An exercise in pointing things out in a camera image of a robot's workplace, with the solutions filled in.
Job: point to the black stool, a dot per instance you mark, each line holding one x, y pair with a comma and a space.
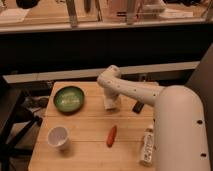
11, 112

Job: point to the white ceramic cup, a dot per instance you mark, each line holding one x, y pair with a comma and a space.
58, 138

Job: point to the wooden cutting board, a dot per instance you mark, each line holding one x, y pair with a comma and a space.
88, 130

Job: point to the clear plastic bottle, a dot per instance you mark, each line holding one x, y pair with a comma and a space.
146, 152

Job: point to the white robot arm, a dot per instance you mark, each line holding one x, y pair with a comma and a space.
180, 134

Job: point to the white sponge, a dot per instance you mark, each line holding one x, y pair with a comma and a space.
111, 106

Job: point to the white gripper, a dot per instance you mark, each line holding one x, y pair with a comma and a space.
111, 98

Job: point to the black rectangular block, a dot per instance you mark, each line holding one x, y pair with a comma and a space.
137, 107

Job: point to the green ceramic bowl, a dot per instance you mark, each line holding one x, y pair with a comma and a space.
69, 99

